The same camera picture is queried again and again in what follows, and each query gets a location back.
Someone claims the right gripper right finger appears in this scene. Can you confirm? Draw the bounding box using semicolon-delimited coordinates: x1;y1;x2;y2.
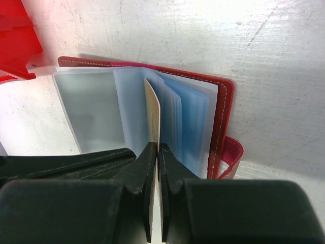
158;143;324;243

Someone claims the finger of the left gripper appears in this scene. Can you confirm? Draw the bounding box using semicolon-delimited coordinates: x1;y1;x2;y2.
1;148;136;188

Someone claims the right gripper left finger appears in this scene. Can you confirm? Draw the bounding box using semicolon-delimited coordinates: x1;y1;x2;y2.
1;142;157;243

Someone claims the red leather card holder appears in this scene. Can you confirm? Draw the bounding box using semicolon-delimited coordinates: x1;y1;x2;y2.
53;56;243;179

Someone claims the gold card with logo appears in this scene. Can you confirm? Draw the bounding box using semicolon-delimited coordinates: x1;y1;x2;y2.
144;79;161;243

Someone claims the red plastic bin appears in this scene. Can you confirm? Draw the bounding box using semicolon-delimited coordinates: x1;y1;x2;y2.
1;1;43;84

